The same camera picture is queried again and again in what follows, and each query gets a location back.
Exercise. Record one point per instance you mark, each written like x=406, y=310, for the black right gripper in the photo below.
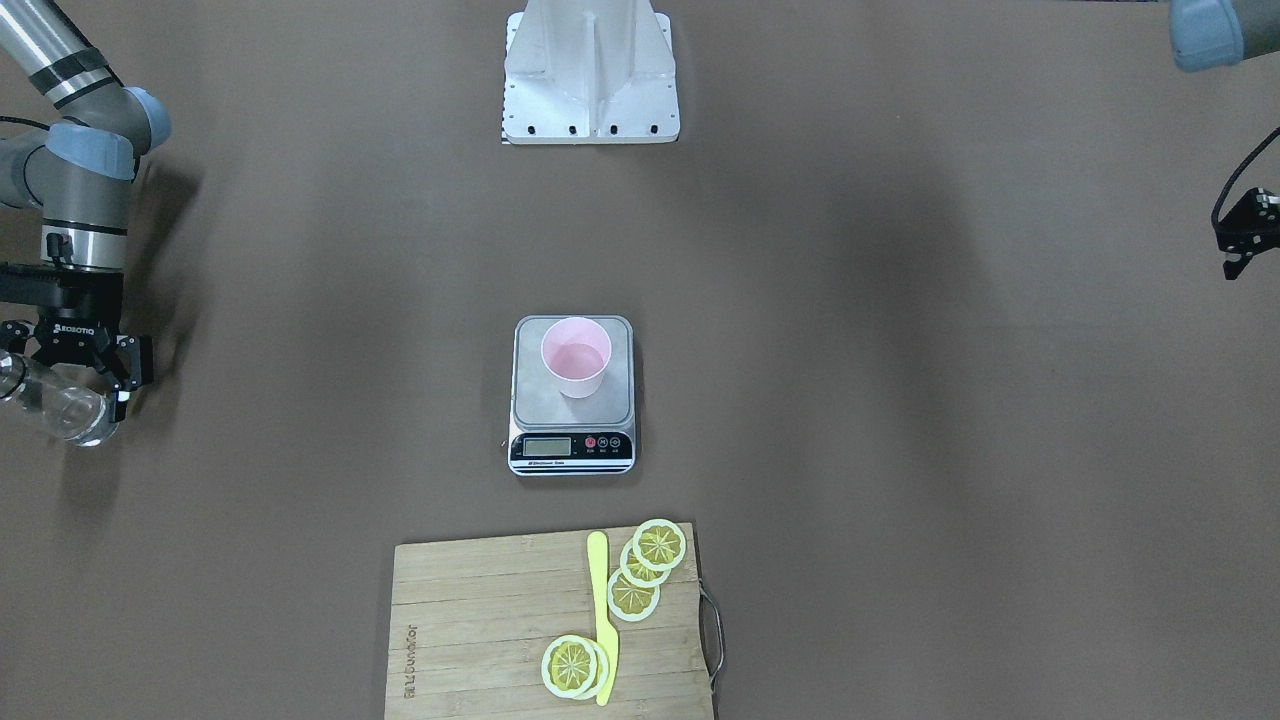
x=76, y=339

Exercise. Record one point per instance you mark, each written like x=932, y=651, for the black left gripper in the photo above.
x=1243, y=238

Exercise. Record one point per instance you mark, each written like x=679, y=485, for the pink plastic cup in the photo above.
x=576, y=351

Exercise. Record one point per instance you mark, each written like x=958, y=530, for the wooden cutting board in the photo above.
x=470, y=620

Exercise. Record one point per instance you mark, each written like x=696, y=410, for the clear glass sauce bottle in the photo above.
x=37, y=397

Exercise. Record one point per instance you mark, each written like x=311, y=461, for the lemon slice toy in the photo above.
x=659, y=544
x=573, y=667
x=629, y=602
x=638, y=574

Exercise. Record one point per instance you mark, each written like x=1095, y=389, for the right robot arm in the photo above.
x=78, y=171

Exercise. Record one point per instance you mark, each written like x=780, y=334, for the silver kitchen scale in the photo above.
x=573, y=403

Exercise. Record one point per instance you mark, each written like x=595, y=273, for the yellow plastic knife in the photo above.
x=599, y=566

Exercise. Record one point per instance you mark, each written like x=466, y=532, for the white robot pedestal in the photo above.
x=589, y=73

